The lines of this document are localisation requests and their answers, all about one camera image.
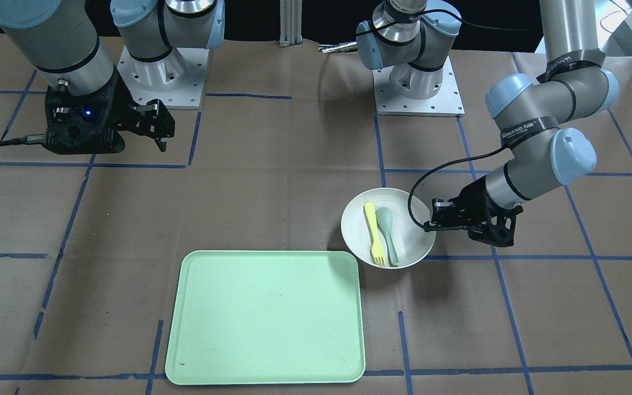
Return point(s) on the pale green spoon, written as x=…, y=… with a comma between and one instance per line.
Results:
x=384, y=218

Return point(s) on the aluminium frame post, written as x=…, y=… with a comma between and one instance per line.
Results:
x=290, y=22

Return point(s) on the yellow plastic fork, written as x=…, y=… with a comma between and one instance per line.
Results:
x=377, y=250

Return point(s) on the white round plate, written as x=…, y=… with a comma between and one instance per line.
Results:
x=412, y=242

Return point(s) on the light green tray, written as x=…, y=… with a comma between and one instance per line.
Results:
x=266, y=317

